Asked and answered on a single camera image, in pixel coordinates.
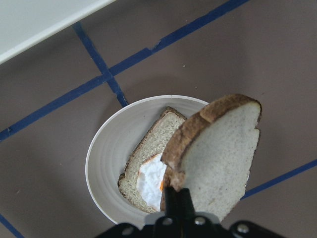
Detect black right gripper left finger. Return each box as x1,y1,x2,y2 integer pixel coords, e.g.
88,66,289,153
152,187,183,238

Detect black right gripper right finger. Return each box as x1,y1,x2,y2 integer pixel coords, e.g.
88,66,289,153
179,188,196,238

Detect bread slice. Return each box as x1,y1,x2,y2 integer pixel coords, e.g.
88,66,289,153
117,107,186,213
161,94,262,220

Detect white round plate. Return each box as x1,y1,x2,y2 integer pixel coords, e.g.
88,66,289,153
85,95,207,228

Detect bread slice on plate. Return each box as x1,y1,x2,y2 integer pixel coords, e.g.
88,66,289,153
117,107,186,213

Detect fake fried egg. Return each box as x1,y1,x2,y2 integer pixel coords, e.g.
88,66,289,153
136,153,166,211

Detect brown paper table cover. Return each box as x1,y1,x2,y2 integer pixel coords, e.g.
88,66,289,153
0,0,317,238

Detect cream bear tray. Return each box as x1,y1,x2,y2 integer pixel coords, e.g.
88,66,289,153
0,0,113,63

